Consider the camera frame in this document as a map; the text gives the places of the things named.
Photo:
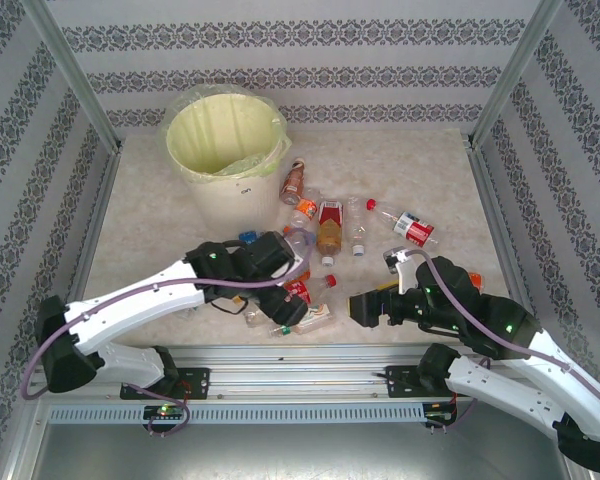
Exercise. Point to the clear bottle white orange label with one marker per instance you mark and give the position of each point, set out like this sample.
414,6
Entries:
315,316

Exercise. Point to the clear bottle red cap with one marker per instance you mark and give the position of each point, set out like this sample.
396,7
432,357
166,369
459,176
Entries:
322,287

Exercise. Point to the clear bottle dark blue label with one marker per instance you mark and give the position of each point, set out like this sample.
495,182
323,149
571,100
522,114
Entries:
249,235

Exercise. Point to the clear unlabelled bottle white cap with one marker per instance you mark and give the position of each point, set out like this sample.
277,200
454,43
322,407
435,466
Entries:
357,225

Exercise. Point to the tea bottle red gold label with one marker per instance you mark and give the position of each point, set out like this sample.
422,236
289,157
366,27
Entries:
330,230

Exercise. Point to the clear bottle red white label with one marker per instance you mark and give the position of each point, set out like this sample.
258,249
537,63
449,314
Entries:
412,227

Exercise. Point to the brown coffee bottle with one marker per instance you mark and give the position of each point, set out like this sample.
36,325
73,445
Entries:
292,182

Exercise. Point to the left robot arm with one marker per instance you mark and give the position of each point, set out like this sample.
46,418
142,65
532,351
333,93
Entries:
130,305

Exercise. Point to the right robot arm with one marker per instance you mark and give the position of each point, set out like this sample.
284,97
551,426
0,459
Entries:
505,397

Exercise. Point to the cream plastic bin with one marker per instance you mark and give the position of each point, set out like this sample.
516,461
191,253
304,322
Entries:
240,200

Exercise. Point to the bin with plastic liner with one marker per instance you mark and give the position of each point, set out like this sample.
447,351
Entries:
245,164

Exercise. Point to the orange plastic bottle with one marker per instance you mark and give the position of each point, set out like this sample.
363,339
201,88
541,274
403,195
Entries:
475,280

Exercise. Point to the small circuit board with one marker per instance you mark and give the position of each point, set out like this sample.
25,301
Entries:
440,412
165,412

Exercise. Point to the grey metal panel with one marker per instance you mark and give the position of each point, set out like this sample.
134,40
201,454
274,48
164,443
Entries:
300,455

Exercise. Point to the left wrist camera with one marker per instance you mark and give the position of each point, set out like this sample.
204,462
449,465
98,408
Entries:
287,271

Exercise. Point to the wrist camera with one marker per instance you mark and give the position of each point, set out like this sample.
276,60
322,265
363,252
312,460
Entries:
287,271
405,275

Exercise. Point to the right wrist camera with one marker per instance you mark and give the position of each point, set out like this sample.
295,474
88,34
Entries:
405,275

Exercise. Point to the aluminium mounting rail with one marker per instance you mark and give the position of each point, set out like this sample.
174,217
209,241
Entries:
300,372

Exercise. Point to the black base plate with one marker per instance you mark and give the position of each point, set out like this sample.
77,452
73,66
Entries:
197,382
400,382

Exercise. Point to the aluminium side rail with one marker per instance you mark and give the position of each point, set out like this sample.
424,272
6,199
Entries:
490,200
95,220

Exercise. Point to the aluminium frame post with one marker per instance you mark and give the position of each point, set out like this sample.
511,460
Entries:
513,75
74,75

